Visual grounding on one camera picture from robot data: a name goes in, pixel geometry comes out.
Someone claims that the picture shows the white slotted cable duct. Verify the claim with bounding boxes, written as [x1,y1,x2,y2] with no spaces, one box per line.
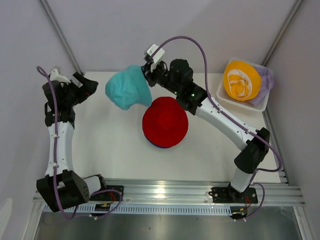
[43,204,234,216]

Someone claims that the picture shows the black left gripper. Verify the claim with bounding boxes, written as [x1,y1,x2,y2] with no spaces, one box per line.
[62,72,99,107]

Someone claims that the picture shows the blue bucket hat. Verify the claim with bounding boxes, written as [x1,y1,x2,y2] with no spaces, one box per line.
[144,134,176,149]

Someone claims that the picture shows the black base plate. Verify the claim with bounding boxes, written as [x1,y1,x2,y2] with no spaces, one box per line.
[90,185,124,202]
[208,185,258,204]

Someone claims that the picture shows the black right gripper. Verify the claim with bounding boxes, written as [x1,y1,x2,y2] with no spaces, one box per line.
[138,59,181,96]

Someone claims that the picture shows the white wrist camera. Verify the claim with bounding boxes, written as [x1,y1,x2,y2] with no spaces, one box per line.
[144,43,165,66]
[49,68,71,83]

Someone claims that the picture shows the teal bucket hat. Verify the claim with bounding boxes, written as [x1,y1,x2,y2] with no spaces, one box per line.
[105,65,153,111]

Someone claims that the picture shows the aluminium mounting rail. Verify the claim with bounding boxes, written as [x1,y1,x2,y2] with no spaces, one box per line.
[105,178,306,207]

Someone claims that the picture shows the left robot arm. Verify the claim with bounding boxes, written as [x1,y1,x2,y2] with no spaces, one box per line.
[36,68,108,213]

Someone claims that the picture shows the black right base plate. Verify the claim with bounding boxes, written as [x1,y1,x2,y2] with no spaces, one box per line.
[208,185,258,204]

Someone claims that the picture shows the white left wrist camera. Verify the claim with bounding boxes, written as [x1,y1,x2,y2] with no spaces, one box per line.
[49,68,71,83]

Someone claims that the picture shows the red bucket hat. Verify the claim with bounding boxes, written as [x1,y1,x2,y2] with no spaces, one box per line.
[142,96,189,146]

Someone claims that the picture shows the white plastic basket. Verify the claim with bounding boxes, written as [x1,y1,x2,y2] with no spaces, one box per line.
[216,58,271,112]

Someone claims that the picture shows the lilac bucket hat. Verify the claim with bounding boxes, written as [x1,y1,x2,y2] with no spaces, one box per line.
[248,66,275,106]

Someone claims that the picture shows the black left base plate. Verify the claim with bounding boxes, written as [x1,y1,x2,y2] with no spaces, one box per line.
[90,185,124,202]

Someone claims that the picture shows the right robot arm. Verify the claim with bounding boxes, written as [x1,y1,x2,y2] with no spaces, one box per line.
[141,57,270,203]

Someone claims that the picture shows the yellow bucket hat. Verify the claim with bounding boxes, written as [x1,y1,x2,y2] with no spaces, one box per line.
[223,60,262,102]

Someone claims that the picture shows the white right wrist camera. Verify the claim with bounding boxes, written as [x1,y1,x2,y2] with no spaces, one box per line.
[144,43,165,66]

